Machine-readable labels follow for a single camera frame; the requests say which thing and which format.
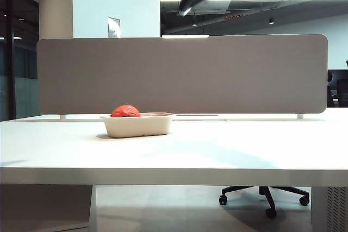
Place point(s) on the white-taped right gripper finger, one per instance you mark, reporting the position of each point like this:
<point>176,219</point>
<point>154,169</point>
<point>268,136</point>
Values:
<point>194,5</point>

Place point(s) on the orange mandarin fruit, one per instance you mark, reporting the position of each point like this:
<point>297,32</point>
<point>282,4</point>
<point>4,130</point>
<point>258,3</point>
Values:
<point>125,111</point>

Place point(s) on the black ceiling spot lamp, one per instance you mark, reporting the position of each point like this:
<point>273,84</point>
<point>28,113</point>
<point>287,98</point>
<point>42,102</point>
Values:
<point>271,21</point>
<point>194,24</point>

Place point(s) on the white rectangular lamp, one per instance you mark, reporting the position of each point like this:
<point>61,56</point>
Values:
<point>185,36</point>

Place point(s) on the red ceiling sign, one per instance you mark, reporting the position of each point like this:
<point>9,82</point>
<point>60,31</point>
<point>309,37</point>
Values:
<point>233,16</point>

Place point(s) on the grey fabric desk divider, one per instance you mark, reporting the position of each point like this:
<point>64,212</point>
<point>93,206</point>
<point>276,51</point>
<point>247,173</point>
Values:
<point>182,74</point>

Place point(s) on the beige oval tray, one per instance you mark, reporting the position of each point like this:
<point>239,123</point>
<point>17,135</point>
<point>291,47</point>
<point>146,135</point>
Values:
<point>138,127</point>

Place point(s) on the dark glass partition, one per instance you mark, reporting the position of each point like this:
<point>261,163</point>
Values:
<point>19,52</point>

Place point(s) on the black office chair base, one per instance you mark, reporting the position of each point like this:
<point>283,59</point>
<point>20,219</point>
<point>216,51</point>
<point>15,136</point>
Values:
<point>265,191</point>

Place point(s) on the white perforated table leg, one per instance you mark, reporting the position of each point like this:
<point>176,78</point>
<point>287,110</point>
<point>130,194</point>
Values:
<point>326,210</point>

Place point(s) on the white solid table leg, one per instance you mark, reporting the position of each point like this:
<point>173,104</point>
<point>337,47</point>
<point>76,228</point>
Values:
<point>40,204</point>

